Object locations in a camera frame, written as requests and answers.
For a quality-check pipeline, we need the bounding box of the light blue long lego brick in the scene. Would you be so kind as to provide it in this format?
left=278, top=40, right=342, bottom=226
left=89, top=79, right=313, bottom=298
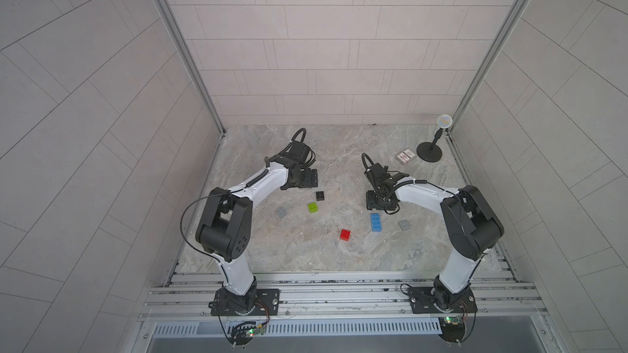
left=370, top=213, right=382, bottom=232

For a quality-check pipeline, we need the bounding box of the small grey lego brick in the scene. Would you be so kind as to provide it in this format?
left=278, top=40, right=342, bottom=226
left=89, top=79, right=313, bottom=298
left=398, top=219, right=411, bottom=230

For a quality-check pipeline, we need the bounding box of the lime green lego brick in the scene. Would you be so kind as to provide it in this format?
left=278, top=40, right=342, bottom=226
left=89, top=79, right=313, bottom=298
left=307, top=203, right=319, bottom=213

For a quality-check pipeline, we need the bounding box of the red orange lego brick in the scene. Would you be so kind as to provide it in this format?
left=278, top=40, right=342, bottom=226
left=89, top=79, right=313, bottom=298
left=340, top=229, right=351, bottom=242

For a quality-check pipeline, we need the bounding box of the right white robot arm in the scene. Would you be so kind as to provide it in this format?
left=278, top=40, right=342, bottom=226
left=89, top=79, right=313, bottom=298
left=361, top=154, right=505, bottom=314

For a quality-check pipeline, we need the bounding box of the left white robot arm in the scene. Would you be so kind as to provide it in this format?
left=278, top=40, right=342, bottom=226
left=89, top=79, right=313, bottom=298
left=195, top=140, right=318, bottom=316

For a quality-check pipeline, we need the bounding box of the black stand with round disc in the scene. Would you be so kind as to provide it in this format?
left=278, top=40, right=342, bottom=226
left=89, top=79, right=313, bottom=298
left=416, top=114, right=453, bottom=163

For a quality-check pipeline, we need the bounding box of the right circuit board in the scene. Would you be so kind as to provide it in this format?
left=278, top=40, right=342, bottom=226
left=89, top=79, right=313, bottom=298
left=438, top=316, right=470, bottom=344

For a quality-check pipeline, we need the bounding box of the circuit board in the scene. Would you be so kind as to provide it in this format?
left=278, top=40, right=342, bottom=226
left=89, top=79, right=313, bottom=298
left=229, top=321, right=266, bottom=346
left=438, top=316, right=470, bottom=344

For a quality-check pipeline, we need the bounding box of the left circuit board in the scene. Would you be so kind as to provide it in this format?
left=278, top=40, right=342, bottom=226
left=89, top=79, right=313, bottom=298
left=229, top=321, right=266, bottom=346

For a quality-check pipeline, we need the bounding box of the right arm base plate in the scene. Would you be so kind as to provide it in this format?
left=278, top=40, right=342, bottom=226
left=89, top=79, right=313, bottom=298
left=407, top=287, right=478, bottom=314

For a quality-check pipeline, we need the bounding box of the aluminium rail frame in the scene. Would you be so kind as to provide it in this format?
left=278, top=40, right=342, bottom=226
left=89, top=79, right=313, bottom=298
left=140, top=271, right=548, bottom=321

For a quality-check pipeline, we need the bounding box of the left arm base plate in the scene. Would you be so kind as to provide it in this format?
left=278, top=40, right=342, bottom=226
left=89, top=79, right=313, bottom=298
left=209, top=288, right=281, bottom=316

